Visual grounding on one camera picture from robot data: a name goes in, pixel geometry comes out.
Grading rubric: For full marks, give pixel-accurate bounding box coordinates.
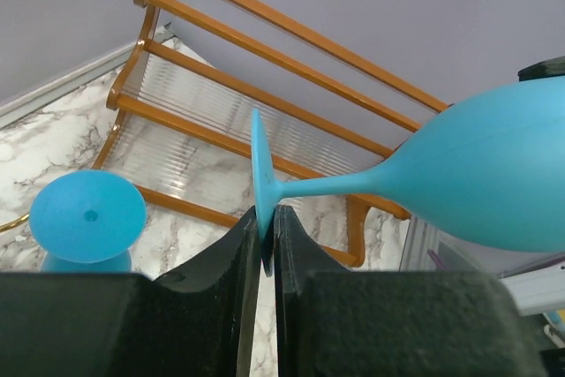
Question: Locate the wooden ribbed glass divider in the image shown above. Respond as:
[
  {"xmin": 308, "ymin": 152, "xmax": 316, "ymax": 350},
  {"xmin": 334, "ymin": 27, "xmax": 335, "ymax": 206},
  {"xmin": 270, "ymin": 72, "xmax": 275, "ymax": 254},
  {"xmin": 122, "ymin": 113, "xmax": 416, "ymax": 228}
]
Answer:
[{"xmin": 92, "ymin": 0, "xmax": 451, "ymax": 268}]

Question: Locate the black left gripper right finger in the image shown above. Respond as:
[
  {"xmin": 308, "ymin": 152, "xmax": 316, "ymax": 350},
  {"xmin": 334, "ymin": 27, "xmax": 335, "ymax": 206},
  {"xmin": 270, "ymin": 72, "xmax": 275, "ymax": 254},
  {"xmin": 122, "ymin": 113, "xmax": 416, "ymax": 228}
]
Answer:
[{"xmin": 273, "ymin": 206, "xmax": 546, "ymax": 376}]

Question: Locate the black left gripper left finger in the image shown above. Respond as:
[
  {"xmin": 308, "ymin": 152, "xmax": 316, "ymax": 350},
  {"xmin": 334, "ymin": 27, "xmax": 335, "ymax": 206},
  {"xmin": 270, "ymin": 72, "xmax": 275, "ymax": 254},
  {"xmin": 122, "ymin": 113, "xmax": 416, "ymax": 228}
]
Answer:
[{"xmin": 1, "ymin": 210, "xmax": 260, "ymax": 376}]

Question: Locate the gold wire wine glass rack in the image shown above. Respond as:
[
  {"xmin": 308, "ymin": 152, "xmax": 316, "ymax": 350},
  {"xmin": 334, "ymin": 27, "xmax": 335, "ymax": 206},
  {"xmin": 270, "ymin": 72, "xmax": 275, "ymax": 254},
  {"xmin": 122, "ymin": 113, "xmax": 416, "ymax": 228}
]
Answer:
[{"xmin": 0, "ymin": 214, "xmax": 29, "ymax": 233}]

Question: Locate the blue plastic goblet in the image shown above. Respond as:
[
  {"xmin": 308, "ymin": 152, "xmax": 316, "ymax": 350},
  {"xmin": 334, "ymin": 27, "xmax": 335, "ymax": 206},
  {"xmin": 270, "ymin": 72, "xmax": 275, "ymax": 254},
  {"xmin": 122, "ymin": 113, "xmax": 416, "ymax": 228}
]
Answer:
[
  {"xmin": 29, "ymin": 170, "xmax": 147, "ymax": 273},
  {"xmin": 251, "ymin": 77, "xmax": 564, "ymax": 274}
]

